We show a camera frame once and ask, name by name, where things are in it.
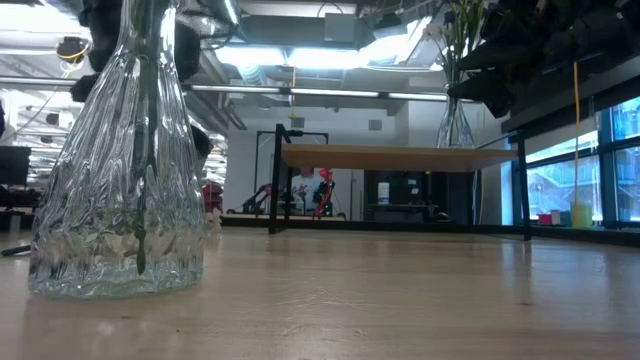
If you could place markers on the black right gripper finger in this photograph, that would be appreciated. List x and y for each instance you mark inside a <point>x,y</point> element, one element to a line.
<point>487,92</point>
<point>485,59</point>

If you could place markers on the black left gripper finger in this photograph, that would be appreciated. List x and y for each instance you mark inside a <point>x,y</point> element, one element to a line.
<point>189,50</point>
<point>105,30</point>

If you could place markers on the artificial lavender bunch green leaves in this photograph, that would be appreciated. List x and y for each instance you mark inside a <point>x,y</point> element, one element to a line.
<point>462,45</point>

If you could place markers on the clear ribbed glass vase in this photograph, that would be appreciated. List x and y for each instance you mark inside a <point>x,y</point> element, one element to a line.
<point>455,130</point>
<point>100,200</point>

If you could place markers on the purple orchid flower spray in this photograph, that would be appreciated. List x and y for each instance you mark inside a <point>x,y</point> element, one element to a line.
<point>145,165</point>

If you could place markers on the black background robot arm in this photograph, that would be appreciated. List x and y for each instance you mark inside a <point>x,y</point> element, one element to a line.
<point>257,200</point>

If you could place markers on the red background robot arm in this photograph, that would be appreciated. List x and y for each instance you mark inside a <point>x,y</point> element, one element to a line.
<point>325,175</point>

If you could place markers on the wooden shelf black legs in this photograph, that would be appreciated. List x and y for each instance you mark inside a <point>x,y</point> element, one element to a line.
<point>395,157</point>

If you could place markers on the bright ceiling light panel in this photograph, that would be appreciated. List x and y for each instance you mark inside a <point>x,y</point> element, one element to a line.
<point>300,57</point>

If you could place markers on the dark background cabinet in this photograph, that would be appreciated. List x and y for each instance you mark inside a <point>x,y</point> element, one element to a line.
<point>415,195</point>

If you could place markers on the small red box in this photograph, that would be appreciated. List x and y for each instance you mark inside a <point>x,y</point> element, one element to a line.
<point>544,219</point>

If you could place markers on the small white box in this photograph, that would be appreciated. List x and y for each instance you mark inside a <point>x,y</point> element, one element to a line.
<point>555,217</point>

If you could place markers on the white cylindrical container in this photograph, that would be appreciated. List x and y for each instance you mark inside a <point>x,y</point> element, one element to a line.
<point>383,193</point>

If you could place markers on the long fluorescent light fixture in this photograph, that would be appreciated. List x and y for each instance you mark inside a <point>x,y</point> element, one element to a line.
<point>330,93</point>

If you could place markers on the grey ceiling box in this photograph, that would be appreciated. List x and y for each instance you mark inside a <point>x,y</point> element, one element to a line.
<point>340,27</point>

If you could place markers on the small teal box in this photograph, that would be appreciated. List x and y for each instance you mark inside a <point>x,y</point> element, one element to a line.
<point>566,218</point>

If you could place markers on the black computer monitor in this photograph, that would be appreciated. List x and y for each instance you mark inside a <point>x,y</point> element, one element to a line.
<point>15,165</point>

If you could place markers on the white artificial flower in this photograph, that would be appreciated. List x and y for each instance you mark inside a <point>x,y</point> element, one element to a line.
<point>214,220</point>

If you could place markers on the person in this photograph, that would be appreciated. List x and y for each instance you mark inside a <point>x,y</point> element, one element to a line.
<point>305,192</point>

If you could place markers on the thin black table item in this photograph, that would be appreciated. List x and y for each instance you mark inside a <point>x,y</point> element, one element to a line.
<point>15,250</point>

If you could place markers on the grey square wall vent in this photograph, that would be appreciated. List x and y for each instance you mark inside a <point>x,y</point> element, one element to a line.
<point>375,125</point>
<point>297,123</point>

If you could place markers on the thin black background frame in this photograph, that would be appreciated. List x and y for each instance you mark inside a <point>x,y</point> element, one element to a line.
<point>315,133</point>

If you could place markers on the black aluminium table frame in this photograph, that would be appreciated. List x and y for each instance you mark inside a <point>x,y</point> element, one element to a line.
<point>400,226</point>

